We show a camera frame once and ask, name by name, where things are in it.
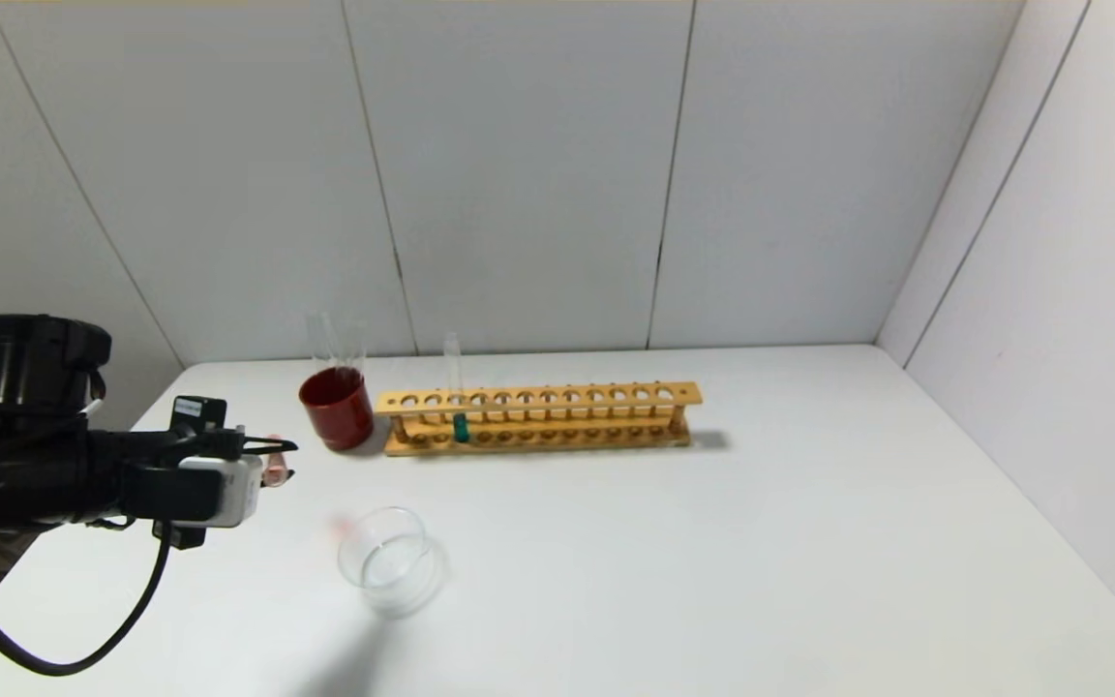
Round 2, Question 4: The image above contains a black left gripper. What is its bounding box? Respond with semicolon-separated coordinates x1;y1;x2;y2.
88;395;299;550

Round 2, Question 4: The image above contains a test tube with red pigment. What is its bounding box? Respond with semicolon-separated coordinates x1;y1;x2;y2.
261;435;290;489

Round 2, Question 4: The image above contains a test tube with blue pigment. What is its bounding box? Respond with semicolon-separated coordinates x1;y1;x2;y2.
443;333;471;444

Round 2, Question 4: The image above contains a wooden test tube rack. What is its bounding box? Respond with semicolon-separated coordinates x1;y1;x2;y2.
376;381;704;458

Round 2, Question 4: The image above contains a dark red plastic cup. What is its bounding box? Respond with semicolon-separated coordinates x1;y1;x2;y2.
299;367;377;453

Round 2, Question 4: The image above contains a clear glass dish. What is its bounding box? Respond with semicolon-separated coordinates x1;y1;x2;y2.
338;506;446;618

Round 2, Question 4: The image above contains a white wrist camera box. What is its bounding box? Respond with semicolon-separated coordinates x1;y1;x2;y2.
178;454;265;530

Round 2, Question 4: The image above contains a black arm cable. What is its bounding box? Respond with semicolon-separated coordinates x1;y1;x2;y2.
0;523;177;677

